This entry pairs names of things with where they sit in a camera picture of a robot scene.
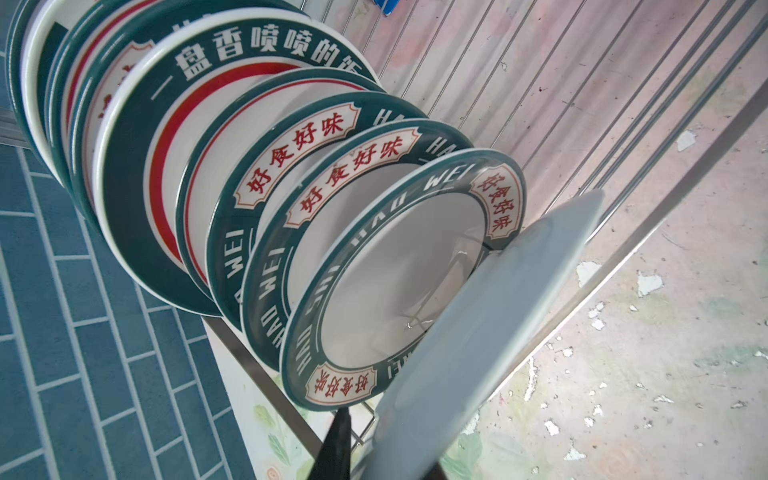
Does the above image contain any red ring green plate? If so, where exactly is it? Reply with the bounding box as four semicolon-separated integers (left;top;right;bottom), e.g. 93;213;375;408
94;7;379;316

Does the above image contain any orange sunburst pattern plate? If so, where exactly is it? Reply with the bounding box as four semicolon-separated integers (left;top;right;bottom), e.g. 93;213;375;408
351;190;604;479

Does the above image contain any green rim white plate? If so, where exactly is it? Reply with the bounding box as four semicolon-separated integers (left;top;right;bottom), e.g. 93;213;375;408
280;148;527;411

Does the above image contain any rear plates stack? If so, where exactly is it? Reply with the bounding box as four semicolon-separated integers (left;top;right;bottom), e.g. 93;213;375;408
7;1;298;193

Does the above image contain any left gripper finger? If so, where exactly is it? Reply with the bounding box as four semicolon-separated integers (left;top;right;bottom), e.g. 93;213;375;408
307;407;352;480

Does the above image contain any metal wire dish rack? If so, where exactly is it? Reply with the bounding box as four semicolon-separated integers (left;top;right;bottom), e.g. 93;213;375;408
0;0;768;480

